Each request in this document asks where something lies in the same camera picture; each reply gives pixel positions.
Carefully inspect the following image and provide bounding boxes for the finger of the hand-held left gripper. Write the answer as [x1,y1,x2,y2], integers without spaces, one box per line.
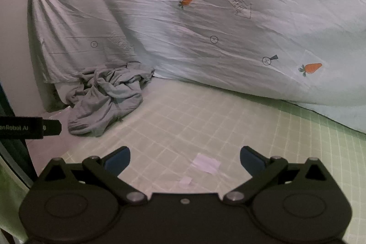
[43,119,63,137]

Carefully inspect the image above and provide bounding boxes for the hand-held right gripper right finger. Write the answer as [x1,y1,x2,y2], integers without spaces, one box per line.
[223,146,335,206]

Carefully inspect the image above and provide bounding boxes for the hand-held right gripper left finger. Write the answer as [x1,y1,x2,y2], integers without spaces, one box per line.
[37,146,148,206]

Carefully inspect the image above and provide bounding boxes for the grey pants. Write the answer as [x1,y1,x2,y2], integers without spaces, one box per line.
[67,61,155,137]

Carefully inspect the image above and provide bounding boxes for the green hanging cloth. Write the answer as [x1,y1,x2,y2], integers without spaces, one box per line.
[0,158,32,244]

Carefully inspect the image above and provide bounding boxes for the carrot print quilt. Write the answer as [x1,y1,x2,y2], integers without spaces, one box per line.
[27,0,366,134]

